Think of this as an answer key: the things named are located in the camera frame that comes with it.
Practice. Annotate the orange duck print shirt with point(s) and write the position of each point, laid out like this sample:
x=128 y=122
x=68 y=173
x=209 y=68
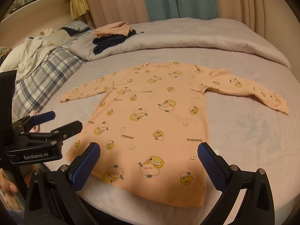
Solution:
x=149 y=125

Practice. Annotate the person's left hand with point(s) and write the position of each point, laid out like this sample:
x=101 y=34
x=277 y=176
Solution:
x=11 y=197

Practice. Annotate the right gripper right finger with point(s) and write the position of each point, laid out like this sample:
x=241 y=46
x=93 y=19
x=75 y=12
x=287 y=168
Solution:
x=257 y=206

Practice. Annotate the folded orange garment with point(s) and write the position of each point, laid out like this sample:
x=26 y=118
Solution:
x=118 y=28

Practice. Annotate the lilac bed sheet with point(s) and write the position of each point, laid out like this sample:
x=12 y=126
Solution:
x=241 y=129

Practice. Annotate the striped pillow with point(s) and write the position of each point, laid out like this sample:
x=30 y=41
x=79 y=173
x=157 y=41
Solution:
x=76 y=27

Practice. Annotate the pink curtain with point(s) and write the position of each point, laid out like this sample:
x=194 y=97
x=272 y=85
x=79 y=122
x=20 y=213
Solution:
x=102 y=12

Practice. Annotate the white crumpled cloth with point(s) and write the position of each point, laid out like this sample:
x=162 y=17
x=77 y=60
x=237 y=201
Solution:
x=32 y=54

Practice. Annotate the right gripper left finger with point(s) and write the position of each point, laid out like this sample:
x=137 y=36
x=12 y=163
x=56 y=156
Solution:
x=51 y=196

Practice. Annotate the stack of yellow books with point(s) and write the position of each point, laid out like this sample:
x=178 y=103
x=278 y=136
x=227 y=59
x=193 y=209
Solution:
x=78 y=8

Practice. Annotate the grey folded duvet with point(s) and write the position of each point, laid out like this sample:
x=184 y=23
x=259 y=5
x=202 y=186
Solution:
x=220 y=33

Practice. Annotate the dark navy garment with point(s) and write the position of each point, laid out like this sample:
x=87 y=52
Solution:
x=103 y=43

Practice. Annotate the blue plaid blanket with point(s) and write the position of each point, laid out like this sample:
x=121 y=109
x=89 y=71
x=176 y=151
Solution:
x=35 y=91

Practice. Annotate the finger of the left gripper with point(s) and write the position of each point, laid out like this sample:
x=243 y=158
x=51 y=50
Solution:
x=64 y=132
x=27 y=124

